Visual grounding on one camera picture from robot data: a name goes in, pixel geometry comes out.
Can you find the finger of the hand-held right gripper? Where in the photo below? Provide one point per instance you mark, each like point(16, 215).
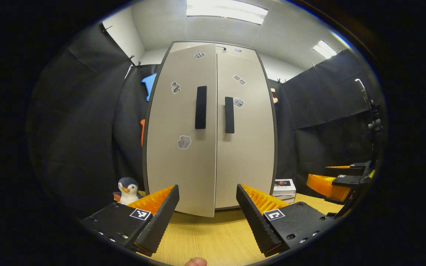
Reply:
point(324, 184)
point(357, 167)

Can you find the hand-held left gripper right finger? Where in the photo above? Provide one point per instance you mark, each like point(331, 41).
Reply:
point(257, 221)

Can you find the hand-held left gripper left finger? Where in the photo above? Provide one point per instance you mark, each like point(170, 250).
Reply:
point(161, 221)

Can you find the shoe cabinet door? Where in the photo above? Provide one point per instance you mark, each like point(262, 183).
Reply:
point(172, 166)
point(250, 166)

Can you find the grey white shoe cabinet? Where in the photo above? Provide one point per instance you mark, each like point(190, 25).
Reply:
point(231, 50)

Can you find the white box with picture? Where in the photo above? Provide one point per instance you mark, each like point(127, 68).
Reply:
point(284, 186)

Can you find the penguin plush toy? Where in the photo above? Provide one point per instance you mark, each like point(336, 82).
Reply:
point(128, 190)

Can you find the small ceiling light panel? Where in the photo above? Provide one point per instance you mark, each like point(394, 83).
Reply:
point(324, 49)

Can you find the large ceiling light panel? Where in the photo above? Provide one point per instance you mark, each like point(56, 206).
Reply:
point(227, 11)

